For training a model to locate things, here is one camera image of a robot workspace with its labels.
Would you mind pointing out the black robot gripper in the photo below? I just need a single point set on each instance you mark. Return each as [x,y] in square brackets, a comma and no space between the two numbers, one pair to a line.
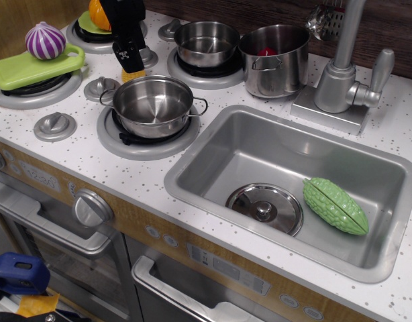
[124,18]

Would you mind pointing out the yellow toy corn cob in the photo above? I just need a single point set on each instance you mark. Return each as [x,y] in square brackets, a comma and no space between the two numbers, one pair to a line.
[128,76]

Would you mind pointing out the grey stove knob centre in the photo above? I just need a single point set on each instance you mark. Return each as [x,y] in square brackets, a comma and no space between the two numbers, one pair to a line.
[149,57]

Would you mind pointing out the grey stove knob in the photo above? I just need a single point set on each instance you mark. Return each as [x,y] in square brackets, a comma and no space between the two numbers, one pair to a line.
[167,32]
[149,57]
[101,89]
[55,127]

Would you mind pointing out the back left stove burner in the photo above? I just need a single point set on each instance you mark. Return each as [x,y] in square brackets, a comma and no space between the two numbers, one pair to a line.
[90,43]

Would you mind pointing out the stove burner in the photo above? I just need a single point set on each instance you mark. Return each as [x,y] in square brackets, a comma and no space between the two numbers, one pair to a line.
[34,99]
[200,81]
[90,43]
[108,134]

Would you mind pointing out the grey stove knob back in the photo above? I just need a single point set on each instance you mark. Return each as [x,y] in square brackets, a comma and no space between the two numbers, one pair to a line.
[167,32]

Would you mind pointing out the grey stove knob middle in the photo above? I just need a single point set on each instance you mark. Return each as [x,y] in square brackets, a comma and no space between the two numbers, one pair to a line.
[101,89]

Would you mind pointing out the front right stove burner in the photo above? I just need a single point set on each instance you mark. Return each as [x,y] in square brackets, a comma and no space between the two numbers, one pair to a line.
[108,134]

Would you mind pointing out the front left stove burner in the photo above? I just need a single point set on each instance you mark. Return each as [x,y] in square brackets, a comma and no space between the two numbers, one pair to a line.
[34,99]

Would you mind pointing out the back right stove burner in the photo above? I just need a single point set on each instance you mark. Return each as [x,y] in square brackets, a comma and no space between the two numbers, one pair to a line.
[200,81]

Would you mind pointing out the grey stove knob front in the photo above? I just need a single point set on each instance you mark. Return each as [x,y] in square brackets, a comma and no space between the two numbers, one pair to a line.
[55,127]

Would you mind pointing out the orange toy pumpkin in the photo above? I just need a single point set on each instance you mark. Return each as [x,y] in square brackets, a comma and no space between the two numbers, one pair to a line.
[98,15]

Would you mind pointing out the green toy plate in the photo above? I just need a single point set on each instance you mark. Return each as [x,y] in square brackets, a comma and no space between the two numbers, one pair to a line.
[87,24]

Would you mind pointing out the small steel saucepan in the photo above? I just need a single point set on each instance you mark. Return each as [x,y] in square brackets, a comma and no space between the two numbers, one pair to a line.
[206,44]

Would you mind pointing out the purple striped toy onion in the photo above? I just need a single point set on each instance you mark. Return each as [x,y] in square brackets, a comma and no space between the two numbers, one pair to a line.
[45,42]

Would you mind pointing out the green plastic cutting board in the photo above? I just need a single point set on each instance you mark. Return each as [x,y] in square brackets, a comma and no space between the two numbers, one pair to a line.
[24,69]

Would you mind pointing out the grey toy sink basin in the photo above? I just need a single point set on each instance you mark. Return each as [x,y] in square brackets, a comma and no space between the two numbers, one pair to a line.
[243,145]

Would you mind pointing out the red toy item in pot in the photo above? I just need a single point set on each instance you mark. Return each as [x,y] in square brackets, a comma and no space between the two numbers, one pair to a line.
[267,52]

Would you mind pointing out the tall steel stock pot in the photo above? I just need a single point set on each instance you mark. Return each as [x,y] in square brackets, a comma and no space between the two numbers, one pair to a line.
[275,76]

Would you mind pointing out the silver oven dial knob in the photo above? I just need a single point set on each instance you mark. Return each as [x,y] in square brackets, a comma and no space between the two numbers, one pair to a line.
[90,209]

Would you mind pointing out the hanging metal grater utensil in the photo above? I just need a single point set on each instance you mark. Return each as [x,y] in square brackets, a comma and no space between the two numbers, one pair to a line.
[325,20]

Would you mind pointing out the steel pot lid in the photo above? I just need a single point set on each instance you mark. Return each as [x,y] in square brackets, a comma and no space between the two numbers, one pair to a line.
[268,204]

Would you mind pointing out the silver toy faucet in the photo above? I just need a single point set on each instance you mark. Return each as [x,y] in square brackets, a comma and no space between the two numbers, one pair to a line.
[339,101]

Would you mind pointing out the blue clamp tool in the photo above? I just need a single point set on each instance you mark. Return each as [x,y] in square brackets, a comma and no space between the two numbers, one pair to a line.
[22,275]

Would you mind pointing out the green toy bitter gourd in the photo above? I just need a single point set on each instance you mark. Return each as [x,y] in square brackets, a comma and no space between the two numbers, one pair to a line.
[335,206]

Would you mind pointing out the steel pan with two handles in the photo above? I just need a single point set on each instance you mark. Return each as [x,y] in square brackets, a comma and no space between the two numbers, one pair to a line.
[153,106]

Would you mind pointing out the silver oven door handle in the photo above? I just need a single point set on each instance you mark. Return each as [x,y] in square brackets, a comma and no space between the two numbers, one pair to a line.
[24,210]

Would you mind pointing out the silver dishwasher door handle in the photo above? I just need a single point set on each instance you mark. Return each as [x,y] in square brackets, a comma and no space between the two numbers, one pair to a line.
[161,301]

